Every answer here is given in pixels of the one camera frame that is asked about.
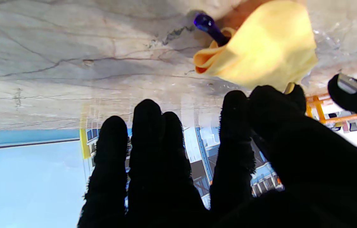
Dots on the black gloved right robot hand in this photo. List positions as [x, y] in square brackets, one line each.
[276, 164]

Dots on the yellow cloth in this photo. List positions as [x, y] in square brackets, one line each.
[267, 50]

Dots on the orange test tube rack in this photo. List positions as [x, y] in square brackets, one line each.
[320, 109]

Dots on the blue glass rod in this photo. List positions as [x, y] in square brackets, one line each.
[207, 24]

